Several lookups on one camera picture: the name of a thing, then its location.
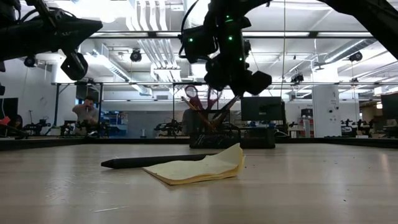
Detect black mesh desk organizer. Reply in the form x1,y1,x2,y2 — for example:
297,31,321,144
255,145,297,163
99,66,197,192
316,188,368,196
188,108,276,150

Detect yellow sticky note pad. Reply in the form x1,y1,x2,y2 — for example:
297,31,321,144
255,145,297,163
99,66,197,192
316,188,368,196
142,142,246,186

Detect orange pencil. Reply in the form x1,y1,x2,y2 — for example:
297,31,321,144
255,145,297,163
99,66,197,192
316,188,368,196
186,104,218,133
180,96,216,132

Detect black computer monitor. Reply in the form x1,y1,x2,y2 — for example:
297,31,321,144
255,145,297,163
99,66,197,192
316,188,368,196
240,96,287,123

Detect white building column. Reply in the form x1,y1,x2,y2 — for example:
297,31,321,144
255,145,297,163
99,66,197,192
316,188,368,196
311,84,341,138

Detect person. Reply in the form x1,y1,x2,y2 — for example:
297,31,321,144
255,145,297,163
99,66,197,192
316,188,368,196
72,96,100,136

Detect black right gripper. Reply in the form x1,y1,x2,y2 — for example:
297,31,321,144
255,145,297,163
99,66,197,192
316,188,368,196
203,52,273,98

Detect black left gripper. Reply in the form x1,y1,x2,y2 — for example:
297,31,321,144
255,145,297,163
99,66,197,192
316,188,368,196
17,16,104,82

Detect black pen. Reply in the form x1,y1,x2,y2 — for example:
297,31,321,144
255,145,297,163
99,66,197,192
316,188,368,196
217,95,241,121
100,152,219,170
212,105,233,129

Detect black aluminium table frame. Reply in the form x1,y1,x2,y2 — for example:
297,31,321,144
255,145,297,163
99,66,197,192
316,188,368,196
0,136,398,150

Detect purple handled scissors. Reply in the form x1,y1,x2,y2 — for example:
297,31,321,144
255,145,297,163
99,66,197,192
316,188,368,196
183,84,219,111

